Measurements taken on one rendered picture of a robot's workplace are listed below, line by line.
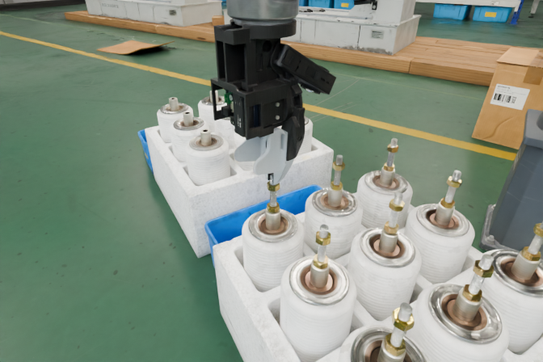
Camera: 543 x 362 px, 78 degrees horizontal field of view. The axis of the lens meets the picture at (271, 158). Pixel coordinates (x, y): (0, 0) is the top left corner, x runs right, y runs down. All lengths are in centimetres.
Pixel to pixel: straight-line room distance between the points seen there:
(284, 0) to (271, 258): 34
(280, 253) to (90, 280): 50
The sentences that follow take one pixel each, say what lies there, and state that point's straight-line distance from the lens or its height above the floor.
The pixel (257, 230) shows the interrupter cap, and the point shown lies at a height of 25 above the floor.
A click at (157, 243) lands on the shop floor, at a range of 90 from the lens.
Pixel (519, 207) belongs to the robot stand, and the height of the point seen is 14.
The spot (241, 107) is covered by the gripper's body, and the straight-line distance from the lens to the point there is 36.
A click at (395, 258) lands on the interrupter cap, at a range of 50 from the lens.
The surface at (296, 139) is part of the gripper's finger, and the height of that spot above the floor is 42.
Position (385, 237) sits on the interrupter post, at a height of 28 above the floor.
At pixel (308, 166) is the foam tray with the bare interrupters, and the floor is 16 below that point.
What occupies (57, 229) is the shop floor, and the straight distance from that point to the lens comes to 105.
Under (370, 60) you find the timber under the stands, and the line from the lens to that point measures 238.
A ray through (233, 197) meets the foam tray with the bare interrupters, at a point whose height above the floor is 14.
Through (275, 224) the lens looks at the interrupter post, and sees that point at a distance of 51.
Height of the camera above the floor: 60
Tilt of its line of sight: 30 degrees down
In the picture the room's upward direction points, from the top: straight up
